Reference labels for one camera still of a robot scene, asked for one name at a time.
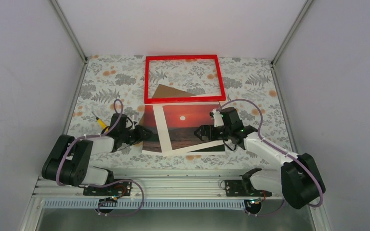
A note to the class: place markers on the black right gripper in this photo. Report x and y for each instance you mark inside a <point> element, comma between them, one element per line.
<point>204,128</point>

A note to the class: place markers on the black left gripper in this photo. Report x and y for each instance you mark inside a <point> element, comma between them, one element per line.
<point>141,136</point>

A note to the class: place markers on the white passe-partout mat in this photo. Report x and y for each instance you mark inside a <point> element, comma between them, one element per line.
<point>161,127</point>

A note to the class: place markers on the sunset photo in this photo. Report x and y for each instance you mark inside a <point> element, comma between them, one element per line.
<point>181,124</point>

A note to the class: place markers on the red picture frame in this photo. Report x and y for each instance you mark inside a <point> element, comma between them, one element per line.
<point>199,98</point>

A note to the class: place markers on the yellow handled screwdriver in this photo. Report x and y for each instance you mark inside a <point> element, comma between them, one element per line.
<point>101,123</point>

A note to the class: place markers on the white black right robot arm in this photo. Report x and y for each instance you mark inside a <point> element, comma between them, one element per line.
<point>295,177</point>

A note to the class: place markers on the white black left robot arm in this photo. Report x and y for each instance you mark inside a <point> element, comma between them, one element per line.
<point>69,160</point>

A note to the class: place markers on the brown fibreboard backing board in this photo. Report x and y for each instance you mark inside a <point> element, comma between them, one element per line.
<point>162,91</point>

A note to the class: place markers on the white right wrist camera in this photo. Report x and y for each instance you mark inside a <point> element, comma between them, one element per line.
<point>217,118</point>

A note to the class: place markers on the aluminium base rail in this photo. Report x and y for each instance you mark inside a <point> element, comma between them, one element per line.
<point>156,183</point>

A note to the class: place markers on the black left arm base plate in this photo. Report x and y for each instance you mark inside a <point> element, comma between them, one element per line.
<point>118,190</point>

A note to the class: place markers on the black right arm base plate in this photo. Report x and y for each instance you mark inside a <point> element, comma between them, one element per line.
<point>237,188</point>

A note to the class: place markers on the grey slotted cable duct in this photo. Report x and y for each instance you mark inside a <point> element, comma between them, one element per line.
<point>88,203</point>

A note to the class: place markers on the aluminium corner post left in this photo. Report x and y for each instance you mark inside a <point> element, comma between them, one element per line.
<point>66,25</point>

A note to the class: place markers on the aluminium corner post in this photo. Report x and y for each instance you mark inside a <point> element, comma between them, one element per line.
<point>297,22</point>
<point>66,25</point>

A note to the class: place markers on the aluminium corner post right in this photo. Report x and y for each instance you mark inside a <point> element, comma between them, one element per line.
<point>297,22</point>

